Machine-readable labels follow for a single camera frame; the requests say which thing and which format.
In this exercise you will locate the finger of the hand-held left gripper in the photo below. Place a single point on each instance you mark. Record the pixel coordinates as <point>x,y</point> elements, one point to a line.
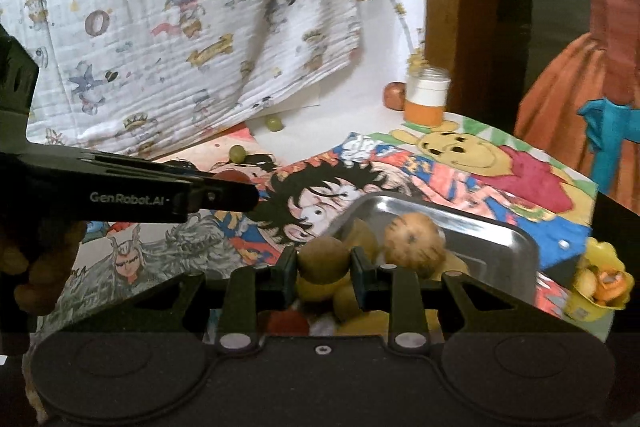
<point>225,197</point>

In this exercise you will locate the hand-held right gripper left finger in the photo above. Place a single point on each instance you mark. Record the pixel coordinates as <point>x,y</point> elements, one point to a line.
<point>286,277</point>

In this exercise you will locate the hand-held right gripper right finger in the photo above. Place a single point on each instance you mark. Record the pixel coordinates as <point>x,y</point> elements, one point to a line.
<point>362,279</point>

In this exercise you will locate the small brown round fruit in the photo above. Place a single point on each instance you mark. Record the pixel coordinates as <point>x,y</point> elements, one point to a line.
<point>322,262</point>

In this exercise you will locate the metal tray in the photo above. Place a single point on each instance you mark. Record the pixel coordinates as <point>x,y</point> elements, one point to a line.
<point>490,247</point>

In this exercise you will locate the person's left hand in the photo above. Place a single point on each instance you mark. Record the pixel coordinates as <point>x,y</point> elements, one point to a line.
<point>50,267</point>

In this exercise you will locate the plain yellow banana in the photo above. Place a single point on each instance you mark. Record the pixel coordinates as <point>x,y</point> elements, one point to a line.
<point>345,307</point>

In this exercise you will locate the red plum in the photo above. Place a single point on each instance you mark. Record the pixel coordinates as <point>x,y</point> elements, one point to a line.
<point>286,322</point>

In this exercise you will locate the green grape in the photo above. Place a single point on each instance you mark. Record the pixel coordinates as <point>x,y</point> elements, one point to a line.
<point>274,123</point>
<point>237,153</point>

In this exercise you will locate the small striped tan melon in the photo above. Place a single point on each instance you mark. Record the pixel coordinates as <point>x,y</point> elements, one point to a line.
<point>415,244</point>

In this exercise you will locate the colourful manga poster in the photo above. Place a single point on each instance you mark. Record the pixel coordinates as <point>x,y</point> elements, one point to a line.
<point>320,187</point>

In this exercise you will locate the grey line art poster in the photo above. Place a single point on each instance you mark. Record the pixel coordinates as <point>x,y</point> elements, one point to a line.
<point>140,257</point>

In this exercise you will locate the yellow bear poster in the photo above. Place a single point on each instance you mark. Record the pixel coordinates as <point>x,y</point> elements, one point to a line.
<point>465,152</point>

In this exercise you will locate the orange round fruit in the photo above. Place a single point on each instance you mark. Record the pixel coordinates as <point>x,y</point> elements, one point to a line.
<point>394,96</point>

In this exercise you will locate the white and orange cup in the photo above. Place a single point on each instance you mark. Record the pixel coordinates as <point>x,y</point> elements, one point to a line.
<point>425,102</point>

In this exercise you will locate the yellow flower sprig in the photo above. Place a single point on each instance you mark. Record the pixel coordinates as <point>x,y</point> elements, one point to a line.
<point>416,59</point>

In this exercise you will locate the yellow bowl with toys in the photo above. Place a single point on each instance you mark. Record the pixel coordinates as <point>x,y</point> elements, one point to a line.
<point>600,257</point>

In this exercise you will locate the wall poster with orange dress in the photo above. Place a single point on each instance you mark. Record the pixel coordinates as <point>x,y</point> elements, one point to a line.
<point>615,7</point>

